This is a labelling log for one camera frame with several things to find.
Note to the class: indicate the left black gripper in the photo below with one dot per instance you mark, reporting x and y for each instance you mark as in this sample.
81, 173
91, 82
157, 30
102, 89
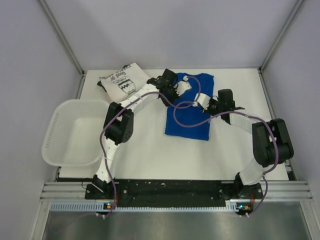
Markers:
174, 99

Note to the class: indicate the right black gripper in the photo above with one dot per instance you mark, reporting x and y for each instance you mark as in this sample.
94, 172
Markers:
208, 111

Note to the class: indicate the blue t-shirt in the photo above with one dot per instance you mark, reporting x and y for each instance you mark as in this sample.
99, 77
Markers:
203, 83

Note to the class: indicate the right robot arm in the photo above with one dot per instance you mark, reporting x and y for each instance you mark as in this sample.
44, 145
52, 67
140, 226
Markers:
271, 142

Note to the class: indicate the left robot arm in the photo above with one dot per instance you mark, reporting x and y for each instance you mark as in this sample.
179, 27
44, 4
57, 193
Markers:
119, 121

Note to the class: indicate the white folded printed t-shirt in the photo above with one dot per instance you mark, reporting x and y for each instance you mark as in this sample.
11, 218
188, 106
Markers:
123, 83

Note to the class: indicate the white plastic basket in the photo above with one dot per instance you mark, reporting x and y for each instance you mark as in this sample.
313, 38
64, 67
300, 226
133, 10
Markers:
72, 137

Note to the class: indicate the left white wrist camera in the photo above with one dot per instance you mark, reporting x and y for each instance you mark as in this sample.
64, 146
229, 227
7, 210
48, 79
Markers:
183, 86

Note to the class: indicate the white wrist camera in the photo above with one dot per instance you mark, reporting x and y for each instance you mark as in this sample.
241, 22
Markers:
183, 86
201, 100

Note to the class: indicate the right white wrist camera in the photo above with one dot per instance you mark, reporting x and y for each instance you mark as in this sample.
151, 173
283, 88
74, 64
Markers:
201, 100

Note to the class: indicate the aluminium front rail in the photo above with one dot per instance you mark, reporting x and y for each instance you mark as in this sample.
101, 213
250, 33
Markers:
278, 191

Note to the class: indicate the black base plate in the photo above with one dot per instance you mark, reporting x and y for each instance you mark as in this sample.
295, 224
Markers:
160, 193

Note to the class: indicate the right aluminium frame post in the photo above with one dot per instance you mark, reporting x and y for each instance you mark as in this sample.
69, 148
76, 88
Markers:
294, 13

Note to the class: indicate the aluminium frame post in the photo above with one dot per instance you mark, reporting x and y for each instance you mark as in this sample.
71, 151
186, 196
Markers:
60, 35
294, 13

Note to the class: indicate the left aluminium frame post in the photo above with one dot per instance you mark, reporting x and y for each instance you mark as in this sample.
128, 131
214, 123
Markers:
60, 35

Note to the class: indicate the grey slotted cable duct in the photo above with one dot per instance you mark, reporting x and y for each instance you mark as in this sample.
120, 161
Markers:
102, 207

